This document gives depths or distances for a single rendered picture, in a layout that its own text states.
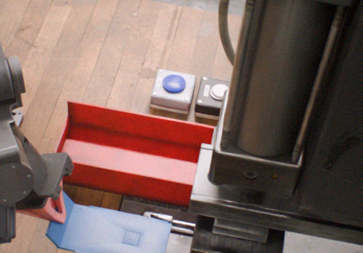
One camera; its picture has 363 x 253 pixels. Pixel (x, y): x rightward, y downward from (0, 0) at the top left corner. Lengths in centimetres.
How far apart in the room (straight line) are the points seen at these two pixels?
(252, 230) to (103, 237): 25
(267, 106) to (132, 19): 77
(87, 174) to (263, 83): 52
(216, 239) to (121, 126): 42
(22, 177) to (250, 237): 25
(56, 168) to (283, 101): 35
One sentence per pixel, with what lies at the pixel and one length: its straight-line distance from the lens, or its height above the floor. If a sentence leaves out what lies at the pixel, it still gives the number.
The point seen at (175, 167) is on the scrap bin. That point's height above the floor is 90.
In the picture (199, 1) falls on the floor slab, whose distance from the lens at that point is 286.
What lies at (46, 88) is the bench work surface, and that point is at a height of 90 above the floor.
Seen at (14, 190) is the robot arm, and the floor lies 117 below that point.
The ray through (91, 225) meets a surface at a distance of 100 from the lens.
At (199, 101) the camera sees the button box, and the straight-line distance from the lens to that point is 122.
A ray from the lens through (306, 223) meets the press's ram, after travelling 80.
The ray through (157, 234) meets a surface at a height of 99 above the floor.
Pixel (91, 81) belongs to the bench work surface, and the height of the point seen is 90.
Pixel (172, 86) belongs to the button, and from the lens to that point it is 123.
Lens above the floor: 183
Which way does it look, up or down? 49 degrees down
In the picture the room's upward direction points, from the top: 6 degrees clockwise
